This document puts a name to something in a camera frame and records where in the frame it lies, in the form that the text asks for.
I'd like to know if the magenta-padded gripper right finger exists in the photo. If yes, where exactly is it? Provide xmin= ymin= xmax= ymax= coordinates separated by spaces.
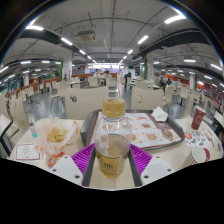
xmin=127 ymin=143 xmax=176 ymax=188

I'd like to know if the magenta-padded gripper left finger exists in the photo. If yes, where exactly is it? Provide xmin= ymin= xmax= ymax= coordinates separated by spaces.
xmin=49 ymin=143 xmax=98 ymax=188

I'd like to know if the red snack wrapper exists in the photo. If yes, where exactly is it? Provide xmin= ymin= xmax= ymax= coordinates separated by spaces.
xmin=47 ymin=151 xmax=67 ymax=168

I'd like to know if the clear plastic bag with food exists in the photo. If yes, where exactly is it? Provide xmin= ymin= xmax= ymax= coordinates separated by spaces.
xmin=34 ymin=116 xmax=81 ymax=158

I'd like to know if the red and white paper cup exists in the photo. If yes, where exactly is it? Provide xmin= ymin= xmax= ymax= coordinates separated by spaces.
xmin=181 ymin=145 xmax=212 ymax=168

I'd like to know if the dark grey food tray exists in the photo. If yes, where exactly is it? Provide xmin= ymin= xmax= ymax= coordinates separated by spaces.
xmin=79 ymin=108 xmax=186 ymax=151

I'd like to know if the clear bottle with tan cap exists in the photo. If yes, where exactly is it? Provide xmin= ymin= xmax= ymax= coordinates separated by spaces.
xmin=93 ymin=97 xmax=134 ymax=179

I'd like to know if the small clear plastic bottle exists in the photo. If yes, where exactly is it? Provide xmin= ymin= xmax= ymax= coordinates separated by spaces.
xmin=27 ymin=112 xmax=39 ymax=140

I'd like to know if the colourful printed leaflet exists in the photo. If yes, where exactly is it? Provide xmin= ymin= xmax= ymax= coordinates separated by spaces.
xmin=182 ymin=127 xmax=224 ymax=158

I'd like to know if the crumpled white napkin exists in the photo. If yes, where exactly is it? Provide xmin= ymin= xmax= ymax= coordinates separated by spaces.
xmin=150 ymin=106 xmax=170 ymax=123

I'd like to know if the tall red paper cup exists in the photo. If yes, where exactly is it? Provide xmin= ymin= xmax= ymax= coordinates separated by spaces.
xmin=190 ymin=105 xmax=207 ymax=131

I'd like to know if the beige chair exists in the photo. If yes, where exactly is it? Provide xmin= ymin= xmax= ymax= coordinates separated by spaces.
xmin=64 ymin=86 xmax=110 ymax=121
xmin=129 ymin=86 xmax=165 ymax=112

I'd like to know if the group of beige chairs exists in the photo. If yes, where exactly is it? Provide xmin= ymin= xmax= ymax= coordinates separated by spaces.
xmin=0 ymin=74 xmax=214 ymax=118

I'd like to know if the person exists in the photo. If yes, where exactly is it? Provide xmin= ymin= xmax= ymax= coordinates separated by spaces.
xmin=102 ymin=70 xmax=113 ymax=80
xmin=158 ymin=76 xmax=167 ymax=90
xmin=92 ymin=68 xmax=102 ymax=80
xmin=123 ymin=71 xmax=133 ymax=88

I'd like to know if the group of ceiling lights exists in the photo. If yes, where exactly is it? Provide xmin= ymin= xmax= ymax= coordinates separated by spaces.
xmin=0 ymin=13 xmax=224 ymax=88

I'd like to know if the ceiling air conditioner unit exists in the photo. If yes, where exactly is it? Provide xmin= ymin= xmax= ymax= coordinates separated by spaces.
xmin=75 ymin=30 xmax=97 ymax=43

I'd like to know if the white card with red frame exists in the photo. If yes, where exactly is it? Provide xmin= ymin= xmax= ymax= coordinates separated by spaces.
xmin=14 ymin=142 xmax=43 ymax=163

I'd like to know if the white chair with dark frame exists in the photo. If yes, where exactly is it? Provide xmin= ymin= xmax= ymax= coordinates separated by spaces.
xmin=0 ymin=113 xmax=15 ymax=158

